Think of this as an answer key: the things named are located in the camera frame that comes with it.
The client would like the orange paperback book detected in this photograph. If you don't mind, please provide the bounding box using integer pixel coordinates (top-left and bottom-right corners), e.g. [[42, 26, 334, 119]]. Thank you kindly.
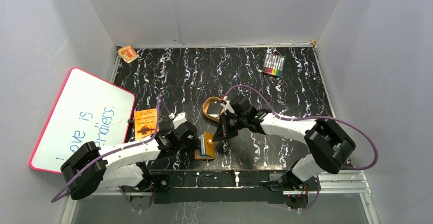
[[134, 108, 158, 140]]

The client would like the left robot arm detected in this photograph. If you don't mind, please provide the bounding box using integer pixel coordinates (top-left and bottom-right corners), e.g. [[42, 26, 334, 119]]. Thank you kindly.
[[60, 121, 200, 200]]

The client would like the pack of coloured markers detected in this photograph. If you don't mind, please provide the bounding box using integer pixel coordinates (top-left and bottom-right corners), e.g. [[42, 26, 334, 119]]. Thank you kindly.
[[262, 54, 285, 77]]

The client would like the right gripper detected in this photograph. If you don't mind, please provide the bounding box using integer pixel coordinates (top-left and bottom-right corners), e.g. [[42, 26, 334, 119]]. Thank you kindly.
[[213, 112, 247, 142]]

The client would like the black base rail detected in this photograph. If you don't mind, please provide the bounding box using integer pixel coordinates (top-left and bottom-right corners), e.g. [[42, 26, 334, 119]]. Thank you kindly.
[[118, 168, 322, 213]]

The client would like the tan oval tray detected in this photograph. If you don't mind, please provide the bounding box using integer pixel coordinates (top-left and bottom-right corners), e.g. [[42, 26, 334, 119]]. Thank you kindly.
[[202, 96, 225, 122]]

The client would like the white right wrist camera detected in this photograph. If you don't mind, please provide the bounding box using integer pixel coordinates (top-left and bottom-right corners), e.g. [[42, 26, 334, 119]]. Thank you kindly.
[[220, 95, 235, 114]]

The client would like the black credit card left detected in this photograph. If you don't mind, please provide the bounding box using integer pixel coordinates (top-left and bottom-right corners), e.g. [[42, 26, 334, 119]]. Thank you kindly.
[[206, 100, 223, 118]]

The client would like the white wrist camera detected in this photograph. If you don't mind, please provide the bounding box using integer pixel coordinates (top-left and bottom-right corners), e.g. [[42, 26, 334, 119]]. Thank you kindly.
[[220, 95, 235, 114], [169, 112, 187, 129]]

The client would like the orange leather card holder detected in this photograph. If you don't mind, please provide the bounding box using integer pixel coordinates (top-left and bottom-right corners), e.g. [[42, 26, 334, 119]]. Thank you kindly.
[[194, 132, 215, 160]]

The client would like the pink framed whiteboard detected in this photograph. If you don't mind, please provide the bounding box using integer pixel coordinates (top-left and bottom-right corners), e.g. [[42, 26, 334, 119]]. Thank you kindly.
[[29, 67, 135, 173]]

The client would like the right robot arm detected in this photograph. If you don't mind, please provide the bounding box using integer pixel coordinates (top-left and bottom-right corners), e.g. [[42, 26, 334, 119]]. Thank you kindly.
[[213, 96, 356, 190]]

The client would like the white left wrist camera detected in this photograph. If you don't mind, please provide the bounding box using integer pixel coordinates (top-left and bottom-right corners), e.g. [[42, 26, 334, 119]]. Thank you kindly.
[[169, 112, 187, 129]]

